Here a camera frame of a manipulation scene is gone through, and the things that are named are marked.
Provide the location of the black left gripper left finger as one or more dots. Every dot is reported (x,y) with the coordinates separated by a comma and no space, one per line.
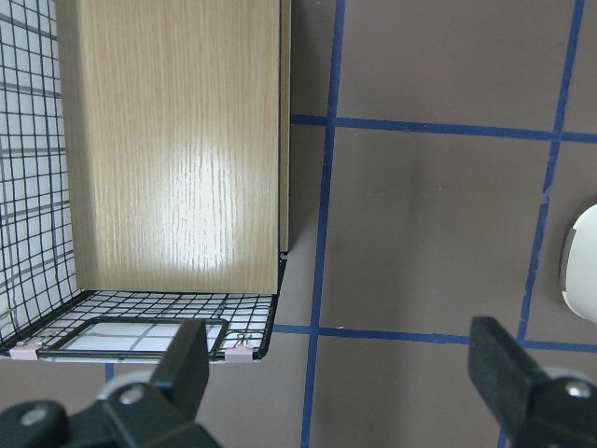
(159,411)

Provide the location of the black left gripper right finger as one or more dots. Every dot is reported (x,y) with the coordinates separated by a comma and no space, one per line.
(533,405)

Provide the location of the white two-slot toaster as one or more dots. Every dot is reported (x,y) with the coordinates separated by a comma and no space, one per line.
(578,266)

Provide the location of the pink binder clip right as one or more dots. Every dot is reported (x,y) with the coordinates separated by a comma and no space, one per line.
(239,354)

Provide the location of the pink binder clip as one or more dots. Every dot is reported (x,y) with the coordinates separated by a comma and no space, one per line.
(25,351)
(239,354)

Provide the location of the pink binder clip left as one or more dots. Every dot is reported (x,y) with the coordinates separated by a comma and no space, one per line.
(25,351)

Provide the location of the wire basket with wood shelf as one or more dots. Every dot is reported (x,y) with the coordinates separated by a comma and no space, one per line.
(144,174)

